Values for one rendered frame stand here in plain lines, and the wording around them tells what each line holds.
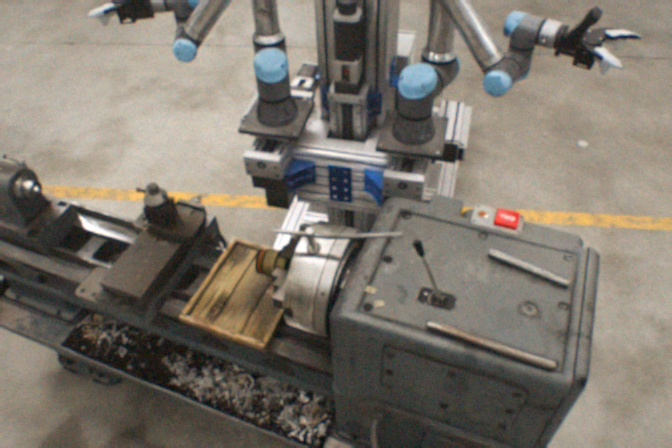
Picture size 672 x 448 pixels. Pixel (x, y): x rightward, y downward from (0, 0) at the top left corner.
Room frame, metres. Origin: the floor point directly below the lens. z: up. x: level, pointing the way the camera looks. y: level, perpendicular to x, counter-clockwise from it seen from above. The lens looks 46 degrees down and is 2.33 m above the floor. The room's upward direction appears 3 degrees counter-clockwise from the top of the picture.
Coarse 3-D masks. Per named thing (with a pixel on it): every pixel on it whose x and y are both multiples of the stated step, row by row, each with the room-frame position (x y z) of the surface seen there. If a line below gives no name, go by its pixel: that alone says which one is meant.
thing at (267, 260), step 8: (256, 256) 1.04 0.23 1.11; (264, 256) 1.04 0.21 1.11; (272, 256) 1.03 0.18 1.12; (280, 256) 1.04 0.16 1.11; (256, 264) 1.02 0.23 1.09; (264, 264) 1.01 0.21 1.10; (272, 264) 1.00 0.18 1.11; (280, 264) 1.01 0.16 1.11; (288, 264) 1.04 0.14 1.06; (264, 272) 1.00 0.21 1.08; (272, 272) 0.99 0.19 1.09
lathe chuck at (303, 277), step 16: (336, 224) 1.07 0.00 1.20; (304, 240) 0.98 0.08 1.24; (320, 240) 0.98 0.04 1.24; (304, 256) 0.93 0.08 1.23; (320, 256) 0.93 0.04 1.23; (288, 272) 0.90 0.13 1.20; (304, 272) 0.89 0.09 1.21; (320, 272) 0.89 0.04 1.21; (288, 288) 0.87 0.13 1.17; (304, 288) 0.86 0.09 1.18; (288, 304) 0.85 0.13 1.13; (304, 304) 0.84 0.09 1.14; (288, 320) 0.85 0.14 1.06; (304, 320) 0.83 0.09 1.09
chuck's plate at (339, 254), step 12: (348, 228) 1.04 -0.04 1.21; (336, 240) 0.98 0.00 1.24; (348, 240) 0.97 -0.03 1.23; (360, 240) 1.07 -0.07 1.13; (336, 252) 0.93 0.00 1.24; (348, 252) 0.97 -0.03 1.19; (324, 264) 0.91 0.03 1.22; (336, 264) 0.90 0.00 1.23; (324, 276) 0.88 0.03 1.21; (336, 276) 0.90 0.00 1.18; (324, 288) 0.85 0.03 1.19; (324, 300) 0.83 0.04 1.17; (324, 312) 0.81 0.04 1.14; (324, 324) 0.81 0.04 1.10
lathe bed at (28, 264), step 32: (96, 224) 1.44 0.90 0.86; (128, 224) 1.44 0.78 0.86; (0, 256) 1.32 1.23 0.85; (32, 256) 1.30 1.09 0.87; (64, 256) 1.30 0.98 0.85; (96, 256) 1.33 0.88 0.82; (64, 288) 1.23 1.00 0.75; (192, 288) 1.14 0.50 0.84; (128, 320) 1.12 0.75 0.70; (160, 320) 1.10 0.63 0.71; (224, 352) 0.96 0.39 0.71; (256, 352) 0.91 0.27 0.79; (288, 352) 0.86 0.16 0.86; (320, 352) 0.87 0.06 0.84; (320, 384) 0.82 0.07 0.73
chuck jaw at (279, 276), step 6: (276, 270) 0.99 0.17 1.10; (282, 270) 0.99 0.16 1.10; (276, 276) 0.97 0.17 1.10; (282, 276) 0.97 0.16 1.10; (276, 282) 0.94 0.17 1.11; (282, 282) 0.94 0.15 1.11; (276, 288) 0.93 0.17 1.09; (282, 288) 0.92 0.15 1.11; (276, 294) 0.90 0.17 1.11; (282, 294) 0.90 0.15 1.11; (276, 300) 0.88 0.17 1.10; (282, 300) 0.88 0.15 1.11; (276, 306) 0.88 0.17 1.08; (288, 312) 0.85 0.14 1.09
